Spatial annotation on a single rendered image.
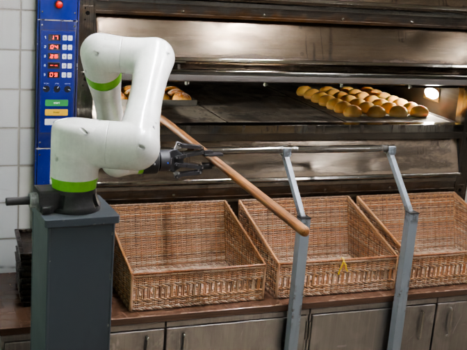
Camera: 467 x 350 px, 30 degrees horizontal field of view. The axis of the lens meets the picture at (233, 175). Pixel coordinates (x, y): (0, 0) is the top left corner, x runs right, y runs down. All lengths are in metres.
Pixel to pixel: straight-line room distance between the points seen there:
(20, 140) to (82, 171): 1.20
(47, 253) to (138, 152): 0.36
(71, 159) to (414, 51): 2.14
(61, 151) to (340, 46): 1.85
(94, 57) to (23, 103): 0.90
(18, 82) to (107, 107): 0.70
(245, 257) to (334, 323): 0.45
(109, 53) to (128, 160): 0.44
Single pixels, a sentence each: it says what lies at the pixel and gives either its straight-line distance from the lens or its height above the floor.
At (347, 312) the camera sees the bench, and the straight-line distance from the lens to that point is 3.63.
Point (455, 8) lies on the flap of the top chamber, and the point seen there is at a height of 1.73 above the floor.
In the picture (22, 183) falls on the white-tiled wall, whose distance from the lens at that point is 3.59.
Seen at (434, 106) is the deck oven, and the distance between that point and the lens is 4.53.
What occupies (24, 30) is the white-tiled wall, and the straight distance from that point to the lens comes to 3.47.
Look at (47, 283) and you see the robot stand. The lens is 2.41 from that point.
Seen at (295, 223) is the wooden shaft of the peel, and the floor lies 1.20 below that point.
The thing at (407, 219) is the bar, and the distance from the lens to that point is 3.56.
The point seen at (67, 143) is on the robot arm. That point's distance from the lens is 2.34.
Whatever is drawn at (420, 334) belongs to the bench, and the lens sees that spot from 3.85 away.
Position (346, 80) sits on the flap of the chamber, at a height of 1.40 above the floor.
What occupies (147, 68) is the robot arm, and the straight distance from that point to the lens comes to 2.57.
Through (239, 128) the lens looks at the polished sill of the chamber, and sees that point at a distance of 3.77.
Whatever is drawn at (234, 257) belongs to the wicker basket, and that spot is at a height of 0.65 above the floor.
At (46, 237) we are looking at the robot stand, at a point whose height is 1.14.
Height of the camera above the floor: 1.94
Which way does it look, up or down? 15 degrees down
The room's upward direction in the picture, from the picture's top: 5 degrees clockwise
